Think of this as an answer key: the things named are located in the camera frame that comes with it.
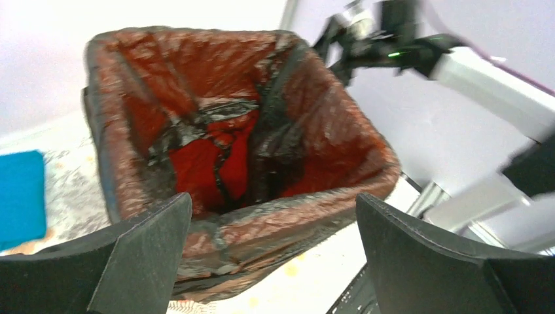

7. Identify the right aluminium frame post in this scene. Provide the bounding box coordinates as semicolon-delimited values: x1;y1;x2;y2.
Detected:
279;0;299;30

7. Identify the blue cloth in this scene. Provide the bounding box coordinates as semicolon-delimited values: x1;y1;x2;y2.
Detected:
1;150;47;251

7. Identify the orange plastic trash bin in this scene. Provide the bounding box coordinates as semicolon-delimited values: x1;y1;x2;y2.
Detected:
170;110;259;217

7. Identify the black trash bag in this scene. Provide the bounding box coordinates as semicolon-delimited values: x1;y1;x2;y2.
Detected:
83;26;401;303

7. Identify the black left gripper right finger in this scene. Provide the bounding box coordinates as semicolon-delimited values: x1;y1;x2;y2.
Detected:
356;194;554;314

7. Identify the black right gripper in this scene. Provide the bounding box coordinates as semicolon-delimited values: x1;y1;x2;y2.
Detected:
331;9;380;57

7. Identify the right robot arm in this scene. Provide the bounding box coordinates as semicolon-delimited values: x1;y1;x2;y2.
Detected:
314;1;554;247

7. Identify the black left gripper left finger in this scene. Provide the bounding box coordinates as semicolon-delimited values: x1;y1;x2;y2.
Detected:
1;193;192;314

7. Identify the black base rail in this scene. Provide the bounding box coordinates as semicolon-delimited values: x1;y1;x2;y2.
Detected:
327;264;381;314

